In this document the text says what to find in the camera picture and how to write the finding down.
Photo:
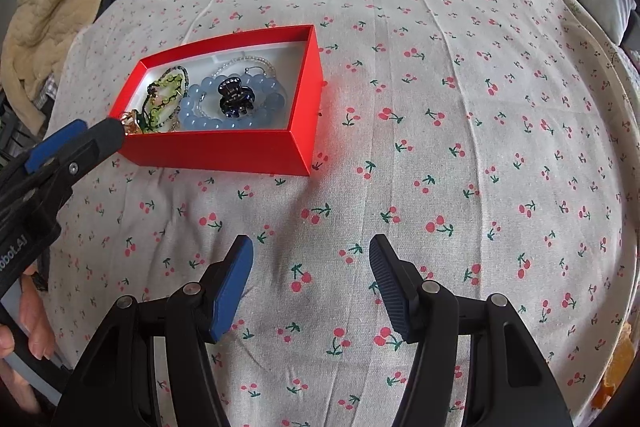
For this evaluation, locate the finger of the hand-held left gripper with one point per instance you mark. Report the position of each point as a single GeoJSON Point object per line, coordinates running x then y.
{"type": "Point", "coordinates": [52, 148]}
{"type": "Point", "coordinates": [97, 147]}

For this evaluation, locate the red jewelry box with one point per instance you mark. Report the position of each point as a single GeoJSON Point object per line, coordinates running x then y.
{"type": "Point", "coordinates": [225, 152]}

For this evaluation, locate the beige blanket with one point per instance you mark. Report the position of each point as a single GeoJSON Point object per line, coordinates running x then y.
{"type": "Point", "coordinates": [55, 7]}

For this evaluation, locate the dark cloth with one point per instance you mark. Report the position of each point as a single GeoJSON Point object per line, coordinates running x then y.
{"type": "Point", "coordinates": [631, 32]}

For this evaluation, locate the cherry print sheet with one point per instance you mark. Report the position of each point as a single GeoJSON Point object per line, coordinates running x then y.
{"type": "Point", "coordinates": [425, 132]}

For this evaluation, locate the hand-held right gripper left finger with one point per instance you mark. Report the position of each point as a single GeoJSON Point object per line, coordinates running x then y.
{"type": "Point", "coordinates": [230, 297]}

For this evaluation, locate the dark hair claw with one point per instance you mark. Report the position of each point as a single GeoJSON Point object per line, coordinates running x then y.
{"type": "Point", "coordinates": [235, 96]}

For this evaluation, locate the orange cloth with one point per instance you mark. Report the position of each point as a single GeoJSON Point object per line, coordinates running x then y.
{"type": "Point", "coordinates": [612, 377]}

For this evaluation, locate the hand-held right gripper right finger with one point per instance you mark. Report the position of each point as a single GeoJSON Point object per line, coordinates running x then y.
{"type": "Point", "coordinates": [392, 292]}

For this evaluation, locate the person's left hand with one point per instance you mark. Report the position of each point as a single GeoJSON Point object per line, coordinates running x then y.
{"type": "Point", "coordinates": [37, 327]}

